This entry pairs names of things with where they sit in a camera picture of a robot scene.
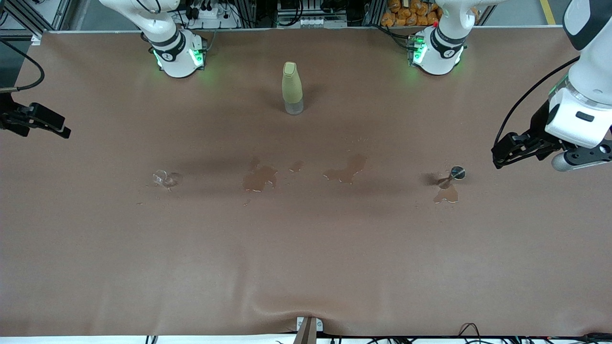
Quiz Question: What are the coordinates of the aluminium frame profile structure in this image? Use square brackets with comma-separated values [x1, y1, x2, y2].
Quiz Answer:
[0, 0, 72, 46]

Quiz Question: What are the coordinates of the large brown liquid puddle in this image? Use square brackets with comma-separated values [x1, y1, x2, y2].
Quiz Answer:
[242, 156, 278, 193]

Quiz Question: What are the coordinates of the yellow-green bottle with clear base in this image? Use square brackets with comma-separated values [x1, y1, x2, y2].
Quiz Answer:
[282, 61, 305, 116]

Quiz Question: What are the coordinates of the steel double cone jigger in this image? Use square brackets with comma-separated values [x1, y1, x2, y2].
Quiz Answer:
[437, 166, 467, 188]

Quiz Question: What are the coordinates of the metal table clamp bracket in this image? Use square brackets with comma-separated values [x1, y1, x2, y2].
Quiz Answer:
[296, 316, 324, 344]

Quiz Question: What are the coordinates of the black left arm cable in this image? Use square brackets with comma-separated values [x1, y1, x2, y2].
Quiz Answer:
[495, 56, 581, 146]

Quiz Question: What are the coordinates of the clear glass measuring cup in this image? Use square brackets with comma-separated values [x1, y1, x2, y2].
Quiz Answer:
[152, 169, 176, 189]

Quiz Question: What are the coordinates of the black cable loop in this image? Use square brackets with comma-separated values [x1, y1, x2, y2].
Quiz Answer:
[458, 323, 481, 344]

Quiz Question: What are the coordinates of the white power strip with plugs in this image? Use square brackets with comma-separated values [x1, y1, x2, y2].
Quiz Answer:
[184, 0, 240, 30]

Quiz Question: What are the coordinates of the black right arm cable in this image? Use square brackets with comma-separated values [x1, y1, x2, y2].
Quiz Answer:
[0, 39, 45, 93]

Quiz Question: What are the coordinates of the brown table mat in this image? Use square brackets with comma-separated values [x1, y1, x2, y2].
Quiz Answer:
[0, 26, 612, 337]

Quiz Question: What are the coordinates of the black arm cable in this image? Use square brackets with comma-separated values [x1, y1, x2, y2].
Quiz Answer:
[0, 39, 45, 93]
[495, 56, 581, 146]

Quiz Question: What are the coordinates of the orange snack packets pile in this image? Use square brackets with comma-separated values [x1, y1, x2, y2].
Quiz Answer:
[381, 0, 443, 27]

